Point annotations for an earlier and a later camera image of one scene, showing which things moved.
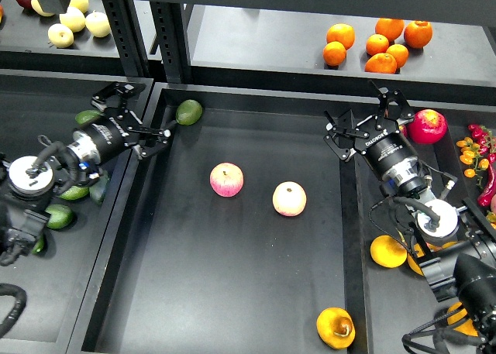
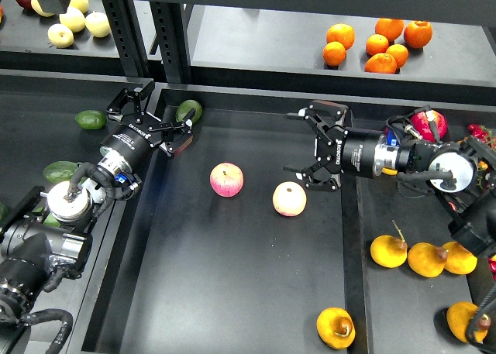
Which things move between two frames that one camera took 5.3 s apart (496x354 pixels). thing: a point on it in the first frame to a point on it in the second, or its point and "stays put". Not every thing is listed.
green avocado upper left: x=87 y=116 stays put
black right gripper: x=379 y=138 to x=350 y=152
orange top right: x=418 y=33 stays put
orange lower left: x=334 y=53 stays put
